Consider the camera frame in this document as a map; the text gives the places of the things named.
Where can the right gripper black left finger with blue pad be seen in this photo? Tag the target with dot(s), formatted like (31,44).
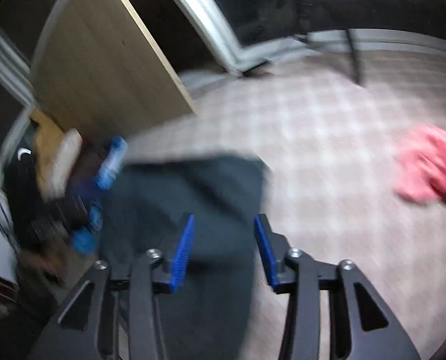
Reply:
(86,324)

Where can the dark green jacket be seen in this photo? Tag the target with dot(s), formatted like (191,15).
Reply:
(146,207)

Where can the blue folded cloth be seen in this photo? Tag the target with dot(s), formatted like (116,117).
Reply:
(84,240)

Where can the cream folded cloth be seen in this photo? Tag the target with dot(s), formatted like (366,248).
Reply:
(57,172)

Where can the dark brown folded cloth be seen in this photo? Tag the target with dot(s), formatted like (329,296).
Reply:
(86,172)

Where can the pink garment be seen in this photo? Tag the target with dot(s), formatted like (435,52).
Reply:
(420,175)

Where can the plaid beige tablecloth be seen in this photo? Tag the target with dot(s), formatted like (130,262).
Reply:
(329,148)

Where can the light wooden board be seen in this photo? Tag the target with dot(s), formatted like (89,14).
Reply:
(97,69)

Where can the black tripod stand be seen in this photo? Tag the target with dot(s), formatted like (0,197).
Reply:
(355,61)

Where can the white window frame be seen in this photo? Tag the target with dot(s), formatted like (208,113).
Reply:
(219,38)

